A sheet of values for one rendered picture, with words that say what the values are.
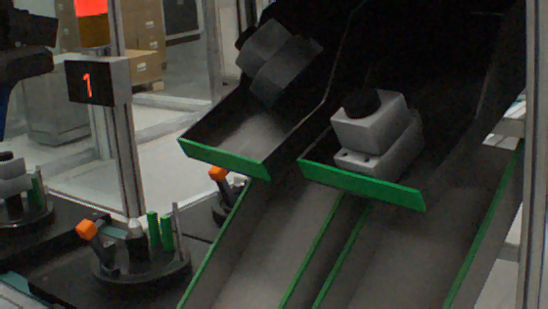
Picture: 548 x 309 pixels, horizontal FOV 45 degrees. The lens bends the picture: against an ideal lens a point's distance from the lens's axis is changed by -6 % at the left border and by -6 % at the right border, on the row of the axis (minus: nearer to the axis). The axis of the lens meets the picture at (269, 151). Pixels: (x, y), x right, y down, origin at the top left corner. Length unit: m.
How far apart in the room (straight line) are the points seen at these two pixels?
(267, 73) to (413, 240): 0.21
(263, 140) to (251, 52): 0.09
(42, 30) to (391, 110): 0.37
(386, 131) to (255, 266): 0.27
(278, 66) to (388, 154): 0.18
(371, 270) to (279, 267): 0.10
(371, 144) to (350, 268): 0.17
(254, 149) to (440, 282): 0.21
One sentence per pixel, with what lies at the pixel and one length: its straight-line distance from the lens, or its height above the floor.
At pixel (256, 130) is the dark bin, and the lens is 0.68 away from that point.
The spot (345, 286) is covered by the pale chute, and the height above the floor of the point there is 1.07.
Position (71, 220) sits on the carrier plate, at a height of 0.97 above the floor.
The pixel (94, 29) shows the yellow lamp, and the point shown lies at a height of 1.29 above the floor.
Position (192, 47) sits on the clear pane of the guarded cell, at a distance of 2.25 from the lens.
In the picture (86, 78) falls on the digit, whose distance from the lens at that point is 1.09.
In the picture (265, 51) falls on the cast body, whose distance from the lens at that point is 0.68.
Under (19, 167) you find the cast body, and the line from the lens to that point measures 1.19.
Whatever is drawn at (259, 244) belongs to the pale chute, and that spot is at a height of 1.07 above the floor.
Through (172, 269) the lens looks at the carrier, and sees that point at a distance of 0.92.
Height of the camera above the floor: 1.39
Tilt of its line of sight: 17 degrees down
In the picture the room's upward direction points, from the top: 5 degrees counter-clockwise
